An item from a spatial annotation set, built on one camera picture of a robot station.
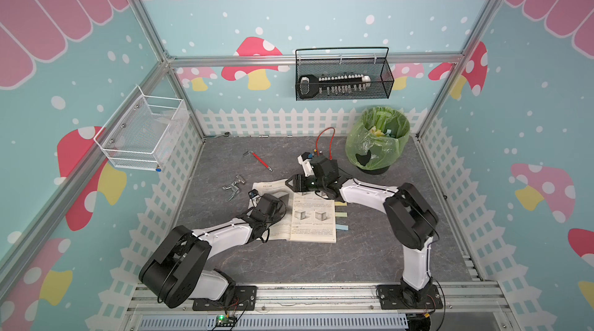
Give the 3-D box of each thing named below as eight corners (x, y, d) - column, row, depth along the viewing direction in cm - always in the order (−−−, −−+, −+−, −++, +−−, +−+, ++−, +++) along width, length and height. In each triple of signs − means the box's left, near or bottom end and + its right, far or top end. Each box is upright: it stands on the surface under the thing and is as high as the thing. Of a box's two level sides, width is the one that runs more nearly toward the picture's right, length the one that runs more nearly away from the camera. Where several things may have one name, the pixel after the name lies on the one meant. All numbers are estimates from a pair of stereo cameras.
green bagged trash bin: (349, 180, 105) (359, 145, 86) (343, 143, 119) (351, 106, 100) (398, 181, 105) (418, 145, 86) (386, 143, 119) (402, 106, 100)
